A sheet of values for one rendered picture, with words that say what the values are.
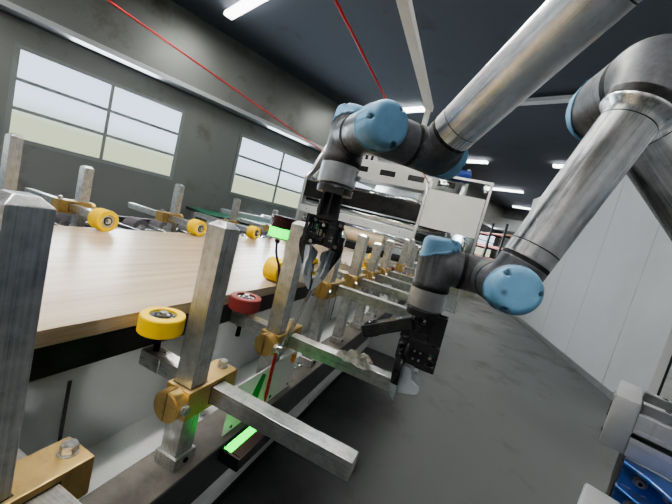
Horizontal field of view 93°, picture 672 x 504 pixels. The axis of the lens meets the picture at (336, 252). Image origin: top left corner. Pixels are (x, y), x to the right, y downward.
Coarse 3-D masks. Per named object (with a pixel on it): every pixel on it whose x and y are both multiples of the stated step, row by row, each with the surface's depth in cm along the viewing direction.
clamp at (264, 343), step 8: (264, 328) 75; (288, 328) 79; (296, 328) 80; (256, 336) 74; (264, 336) 72; (272, 336) 73; (280, 336) 73; (256, 344) 73; (264, 344) 72; (272, 344) 71; (264, 352) 72; (272, 352) 72
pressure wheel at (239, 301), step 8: (232, 296) 81; (240, 296) 83; (248, 296) 84; (256, 296) 86; (232, 304) 81; (240, 304) 80; (248, 304) 80; (256, 304) 82; (240, 312) 80; (248, 312) 81; (256, 312) 83; (240, 328) 84
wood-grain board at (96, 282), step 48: (96, 240) 103; (144, 240) 121; (192, 240) 146; (240, 240) 183; (48, 288) 60; (96, 288) 66; (144, 288) 73; (192, 288) 81; (240, 288) 91; (48, 336) 47
